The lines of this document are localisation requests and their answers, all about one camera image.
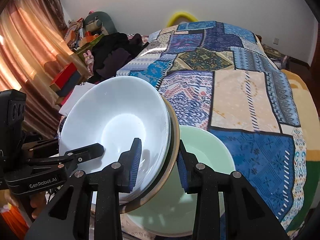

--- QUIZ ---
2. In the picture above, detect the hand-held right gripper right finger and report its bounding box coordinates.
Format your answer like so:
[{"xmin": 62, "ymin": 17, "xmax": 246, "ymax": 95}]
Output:
[{"xmin": 177, "ymin": 140, "xmax": 289, "ymax": 240}]

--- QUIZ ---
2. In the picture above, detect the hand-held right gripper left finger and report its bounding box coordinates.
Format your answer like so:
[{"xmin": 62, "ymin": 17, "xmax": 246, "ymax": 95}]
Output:
[{"xmin": 24, "ymin": 137, "xmax": 143, "ymax": 240}]

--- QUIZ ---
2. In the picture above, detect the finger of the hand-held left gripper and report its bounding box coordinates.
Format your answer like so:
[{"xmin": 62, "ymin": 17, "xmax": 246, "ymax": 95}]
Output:
[
  {"xmin": 21, "ymin": 138, "xmax": 60, "ymax": 159},
  {"xmin": 59, "ymin": 142, "xmax": 105, "ymax": 170}
]

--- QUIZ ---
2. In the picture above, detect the green plate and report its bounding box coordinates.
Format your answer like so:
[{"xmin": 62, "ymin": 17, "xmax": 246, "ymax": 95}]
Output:
[{"xmin": 120, "ymin": 125, "xmax": 237, "ymax": 237}]

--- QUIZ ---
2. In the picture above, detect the pink bowl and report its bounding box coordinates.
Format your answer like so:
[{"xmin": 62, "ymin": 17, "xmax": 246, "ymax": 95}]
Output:
[{"xmin": 119, "ymin": 94, "xmax": 180, "ymax": 215}]

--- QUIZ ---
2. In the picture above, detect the white patterned bowl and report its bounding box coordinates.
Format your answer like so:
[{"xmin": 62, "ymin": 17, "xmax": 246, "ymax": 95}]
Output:
[{"xmin": 59, "ymin": 76, "xmax": 172, "ymax": 203}]

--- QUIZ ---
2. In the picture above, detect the white folded cloth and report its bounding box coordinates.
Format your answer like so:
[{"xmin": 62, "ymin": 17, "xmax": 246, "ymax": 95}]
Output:
[{"xmin": 59, "ymin": 81, "xmax": 98, "ymax": 117}]

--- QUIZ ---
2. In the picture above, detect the dark grey box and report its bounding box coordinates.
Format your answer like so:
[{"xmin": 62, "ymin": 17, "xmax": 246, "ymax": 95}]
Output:
[{"xmin": 56, "ymin": 74, "xmax": 84, "ymax": 98}]

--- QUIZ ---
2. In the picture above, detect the red box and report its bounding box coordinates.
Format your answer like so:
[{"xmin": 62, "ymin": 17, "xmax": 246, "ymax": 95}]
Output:
[{"xmin": 49, "ymin": 62, "xmax": 80, "ymax": 90}]

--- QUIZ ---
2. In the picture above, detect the orange clothing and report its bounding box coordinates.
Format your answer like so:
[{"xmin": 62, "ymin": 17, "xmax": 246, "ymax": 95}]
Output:
[{"xmin": 0, "ymin": 197, "xmax": 28, "ymax": 238}]

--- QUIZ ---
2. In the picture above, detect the blue patchwork blanket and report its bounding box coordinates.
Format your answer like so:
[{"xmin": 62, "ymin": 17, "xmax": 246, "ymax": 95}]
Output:
[{"xmin": 116, "ymin": 20, "xmax": 308, "ymax": 240}]

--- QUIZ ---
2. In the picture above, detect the pink bunny toy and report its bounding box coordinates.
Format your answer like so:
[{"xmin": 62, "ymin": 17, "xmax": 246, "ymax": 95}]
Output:
[{"xmin": 84, "ymin": 50, "xmax": 94, "ymax": 72}]

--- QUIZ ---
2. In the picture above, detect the orange brown curtain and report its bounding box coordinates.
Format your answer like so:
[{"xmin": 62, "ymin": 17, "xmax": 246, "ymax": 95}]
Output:
[{"xmin": 0, "ymin": 0, "xmax": 93, "ymax": 140}]

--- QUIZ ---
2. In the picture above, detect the pile of black clothes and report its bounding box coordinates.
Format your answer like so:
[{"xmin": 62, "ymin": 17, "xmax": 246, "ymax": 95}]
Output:
[{"xmin": 91, "ymin": 32, "xmax": 148, "ymax": 83}]

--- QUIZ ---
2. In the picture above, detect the green storage box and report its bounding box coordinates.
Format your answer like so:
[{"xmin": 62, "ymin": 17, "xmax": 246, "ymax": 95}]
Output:
[{"xmin": 72, "ymin": 34, "xmax": 105, "ymax": 60}]

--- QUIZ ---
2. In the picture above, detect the grey plush toy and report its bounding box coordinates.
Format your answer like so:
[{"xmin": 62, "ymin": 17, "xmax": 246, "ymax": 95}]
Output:
[{"xmin": 82, "ymin": 11, "xmax": 117, "ymax": 35}]

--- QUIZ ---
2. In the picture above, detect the yellow green fleece blanket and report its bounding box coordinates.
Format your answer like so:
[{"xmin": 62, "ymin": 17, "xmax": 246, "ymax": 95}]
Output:
[{"xmin": 280, "ymin": 69, "xmax": 320, "ymax": 233}]

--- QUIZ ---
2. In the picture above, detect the dark patterned cloth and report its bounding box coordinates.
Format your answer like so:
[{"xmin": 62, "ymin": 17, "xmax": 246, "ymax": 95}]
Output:
[{"xmin": 260, "ymin": 36, "xmax": 292, "ymax": 69}]

